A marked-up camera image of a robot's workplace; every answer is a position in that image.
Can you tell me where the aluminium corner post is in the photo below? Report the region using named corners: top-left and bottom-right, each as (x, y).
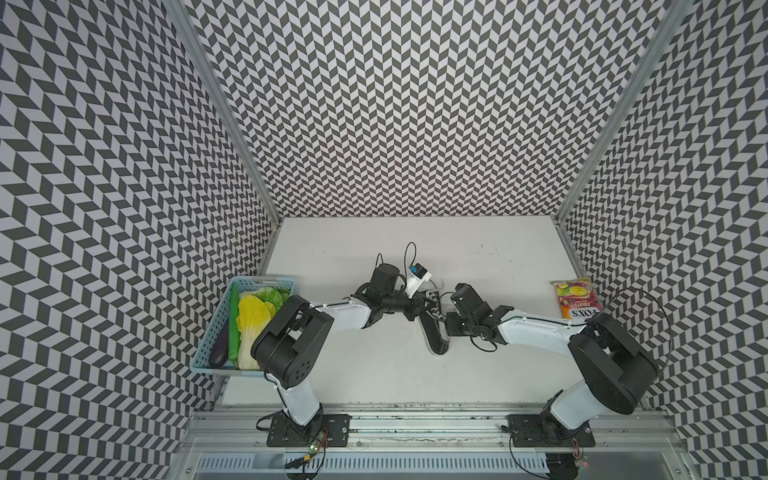
top-left (554, 0), bottom-right (694, 226)
top-left (163, 0), bottom-right (281, 224)

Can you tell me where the green toy lettuce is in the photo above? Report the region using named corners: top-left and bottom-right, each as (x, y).
top-left (239, 287), bottom-right (292, 311)

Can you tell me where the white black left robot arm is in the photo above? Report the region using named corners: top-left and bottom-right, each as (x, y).
top-left (249, 263), bottom-right (449, 428)

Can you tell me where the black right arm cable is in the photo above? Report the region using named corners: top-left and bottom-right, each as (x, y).
top-left (599, 287), bottom-right (674, 373)

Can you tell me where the orange candy bag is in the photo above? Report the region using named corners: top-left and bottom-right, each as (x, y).
top-left (550, 277), bottom-right (603, 320)

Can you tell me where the purple toy eggplant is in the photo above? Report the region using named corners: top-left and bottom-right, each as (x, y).
top-left (208, 322), bottom-right (229, 369)

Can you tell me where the aluminium right corner post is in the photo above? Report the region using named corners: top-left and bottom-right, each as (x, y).
top-left (554, 0), bottom-right (694, 226)

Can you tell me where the black canvas sneaker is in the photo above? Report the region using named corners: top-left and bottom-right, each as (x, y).
top-left (418, 313), bottom-right (450, 356)

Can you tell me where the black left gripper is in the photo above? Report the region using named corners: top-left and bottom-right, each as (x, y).
top-left (382, 287), bottom-right (437, 320)

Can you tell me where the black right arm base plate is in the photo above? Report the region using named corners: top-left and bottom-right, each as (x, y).
top-left (506, 414), bottom-right (596, 448)

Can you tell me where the light blue plastic basket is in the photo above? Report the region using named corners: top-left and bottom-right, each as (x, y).
top-left (190, 276), bottom-right (298, 377)

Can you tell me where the aluminium left corner post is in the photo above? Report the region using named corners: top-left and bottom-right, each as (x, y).
top-left (163, 0), bottom-right (281, 224)

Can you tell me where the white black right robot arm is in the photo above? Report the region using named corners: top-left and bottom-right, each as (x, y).
top-left (446, 283), bottom-right (662, 433)

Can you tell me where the yellow toy cabbage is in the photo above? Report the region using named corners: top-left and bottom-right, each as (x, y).
top-left (237, 296), bottom-right (277, 371)

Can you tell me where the green toy cucumber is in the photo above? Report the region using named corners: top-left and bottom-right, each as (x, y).
top-left (228, 283), bottom-right (241, 369)

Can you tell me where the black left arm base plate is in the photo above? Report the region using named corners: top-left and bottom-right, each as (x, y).
top-left (266, 411), bottom-right (352, 448)

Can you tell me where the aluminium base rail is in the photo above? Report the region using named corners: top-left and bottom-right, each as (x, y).
top-left (168, 404), bottom-right (699, 479)

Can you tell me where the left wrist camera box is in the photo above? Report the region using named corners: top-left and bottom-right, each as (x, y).
top-left (405, 263), bottom-right (432, 298)

